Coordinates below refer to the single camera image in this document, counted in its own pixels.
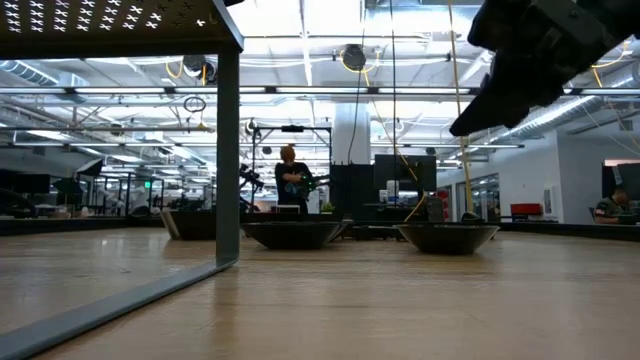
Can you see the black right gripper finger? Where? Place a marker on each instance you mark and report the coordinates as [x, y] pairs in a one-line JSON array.
[[492, 107]]

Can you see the black background robot arm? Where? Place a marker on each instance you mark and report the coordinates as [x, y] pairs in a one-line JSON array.
[[250, 176]]

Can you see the short ceiling light strip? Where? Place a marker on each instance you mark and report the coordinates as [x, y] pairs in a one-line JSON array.
[[500, 146]]

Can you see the black monitor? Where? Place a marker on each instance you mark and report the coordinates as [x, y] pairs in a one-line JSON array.
[[631, 180], [425, 172], [25, 182]]

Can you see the red box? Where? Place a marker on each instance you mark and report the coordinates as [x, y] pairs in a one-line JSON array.
[[526, 209]]

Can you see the person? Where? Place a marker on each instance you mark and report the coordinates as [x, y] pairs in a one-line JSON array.
[[290, 175], [612, 206]]

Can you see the black cabinet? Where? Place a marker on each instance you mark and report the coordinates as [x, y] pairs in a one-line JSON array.
[[350, 192]]

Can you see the small green potted plant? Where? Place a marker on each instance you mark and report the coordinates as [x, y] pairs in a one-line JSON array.
[[327, 207]]

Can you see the black device with green lights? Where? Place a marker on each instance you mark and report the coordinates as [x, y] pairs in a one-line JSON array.
[[306, 186]]

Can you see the small black ceiling reel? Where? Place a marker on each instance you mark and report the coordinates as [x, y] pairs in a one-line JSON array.
[[251, 125]]

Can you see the grey perforated metal riser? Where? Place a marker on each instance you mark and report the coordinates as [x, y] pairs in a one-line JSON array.
[[227, 150]]

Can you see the long ceiling light strip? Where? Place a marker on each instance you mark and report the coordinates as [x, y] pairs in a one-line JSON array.
[[125, 90]]

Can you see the metal ceiling pipe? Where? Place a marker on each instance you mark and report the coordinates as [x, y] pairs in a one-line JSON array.
[[100, 129]]

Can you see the black studio lamp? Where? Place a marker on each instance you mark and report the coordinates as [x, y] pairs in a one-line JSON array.
[[67, 187], [90, 167]]

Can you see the silver ventilation duct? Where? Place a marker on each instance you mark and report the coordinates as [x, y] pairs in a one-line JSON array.
[[30, 72], [550, 117]]

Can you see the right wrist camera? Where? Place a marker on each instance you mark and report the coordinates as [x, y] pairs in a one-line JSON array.
[[500, 25]]

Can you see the black camera rig frame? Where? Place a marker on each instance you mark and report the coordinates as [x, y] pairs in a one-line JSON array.
[[292, 128]]

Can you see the black aluminium table frame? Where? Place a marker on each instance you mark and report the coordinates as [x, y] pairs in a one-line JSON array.
[[75, 226]]

